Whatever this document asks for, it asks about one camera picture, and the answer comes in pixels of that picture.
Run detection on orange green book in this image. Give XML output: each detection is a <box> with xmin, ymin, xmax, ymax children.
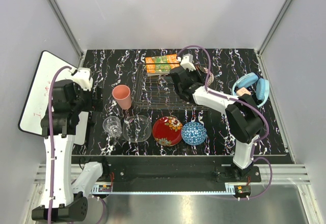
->
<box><xmin>145</xmin><ymin>54</ymin><xmax>180</xmax><ymax>76</ymax></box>

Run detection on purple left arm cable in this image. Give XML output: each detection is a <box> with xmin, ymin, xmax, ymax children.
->
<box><xmin>47</xmin><ymin>65</ymin><xmax>107</xmax><ymax>222</ymax></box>

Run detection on white whiteboard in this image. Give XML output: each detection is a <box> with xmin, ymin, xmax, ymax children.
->
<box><xmin>18</xmin><ymin>50</ymin><xmax>78</xmax><ymax>136</ymax></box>

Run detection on pink plastic cup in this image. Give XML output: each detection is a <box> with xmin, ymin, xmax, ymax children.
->
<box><xmin>112</xmin><ymin>85</ymin><xmax>132</xmax><ymax>110</ymax></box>

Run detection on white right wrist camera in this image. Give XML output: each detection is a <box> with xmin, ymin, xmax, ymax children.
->
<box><xmin>177</xmin><ymin>53</ymin><xmax>196</xmax><ymax>72</ymax></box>

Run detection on pink cube toy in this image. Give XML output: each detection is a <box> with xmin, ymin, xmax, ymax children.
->
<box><xmin>236</xmin><ymin>87</ymin><xmax>251</xmax><ymax>97</ymax></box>

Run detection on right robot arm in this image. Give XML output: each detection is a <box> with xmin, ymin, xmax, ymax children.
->
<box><xmin>170</xmin><ymin>67</ymin><xmax>266</xmax><ymax>182</ymax></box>

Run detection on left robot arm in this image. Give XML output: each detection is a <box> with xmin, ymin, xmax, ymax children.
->
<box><xmin>32</xmin><ymin>79</ymin><xmax>110</xmax><ymax>223</ymax></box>

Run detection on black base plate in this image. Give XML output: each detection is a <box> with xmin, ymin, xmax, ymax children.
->
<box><xmin>72</xmin><ymin>155</ymin><xmax>261</xmax><ymax>194</ymax></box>

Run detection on red floral plate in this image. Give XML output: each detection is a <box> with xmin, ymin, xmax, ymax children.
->
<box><xmin>152</xmin><ymin>116</ymin><xmax>183</xmax><ymax>147</ymax></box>

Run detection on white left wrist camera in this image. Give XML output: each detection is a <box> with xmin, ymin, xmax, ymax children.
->
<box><xmin>71</xmin><ymin>67</ymin><xmax>93</xmax><ymax>92</ymax></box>

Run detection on light blue headphones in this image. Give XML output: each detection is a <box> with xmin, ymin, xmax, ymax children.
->
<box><xmin>231</xmin><ymin>72</ymin><xmax>270</xmax><ymax>108</ymax></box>

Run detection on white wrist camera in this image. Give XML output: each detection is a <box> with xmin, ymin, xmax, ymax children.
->
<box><xmin>177</xmin><ymin>53</ymin><xmax>196</xmax><ymax>72</ymax></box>
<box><xmin>71</xmin><ymin>67</ymin><xmax>93</xmax><ymax>92</ymax></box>

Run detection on brown patterned bowl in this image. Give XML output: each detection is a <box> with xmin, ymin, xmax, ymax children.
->
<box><xmin>197</xmin><ymin>65</ymin><xmax>214</xmax><ymax>87</ymax></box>

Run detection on blue patterned bowl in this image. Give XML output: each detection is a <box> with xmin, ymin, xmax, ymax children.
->
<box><xmin>181</xmin><ymin>122</ymin><xmax>207</xmax><ymax>146</ymax></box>

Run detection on clear drinking glass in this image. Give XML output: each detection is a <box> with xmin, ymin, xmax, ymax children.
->
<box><xmin>102</xmin><ymin>116</ymin><xmax>122</xmax><ymax>137</ymax></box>

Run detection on wire dish rack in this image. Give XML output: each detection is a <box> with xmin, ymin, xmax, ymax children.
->
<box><xmin>133</xmin><ymin>64</ymin><xmax>208</xmax><ymax>110</ymax></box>

